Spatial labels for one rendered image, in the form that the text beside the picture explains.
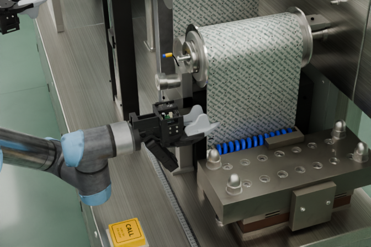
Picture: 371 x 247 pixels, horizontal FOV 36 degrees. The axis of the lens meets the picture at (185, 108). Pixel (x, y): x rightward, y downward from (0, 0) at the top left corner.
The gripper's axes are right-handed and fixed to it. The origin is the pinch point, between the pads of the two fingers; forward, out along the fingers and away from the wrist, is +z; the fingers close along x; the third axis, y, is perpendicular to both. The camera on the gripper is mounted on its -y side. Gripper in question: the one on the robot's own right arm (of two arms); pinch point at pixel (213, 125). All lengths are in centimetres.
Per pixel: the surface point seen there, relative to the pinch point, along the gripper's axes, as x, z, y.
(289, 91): -0.3, 19.2, 5.3
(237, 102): -0.3, 5.8, 5.2
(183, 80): 7.0, -4.9, 9.4
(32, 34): 292, -28, -110
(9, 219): 104, -60, -109
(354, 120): 13, 50, -20
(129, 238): -12.5, -25.1, -16.5
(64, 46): 90, -24, -19
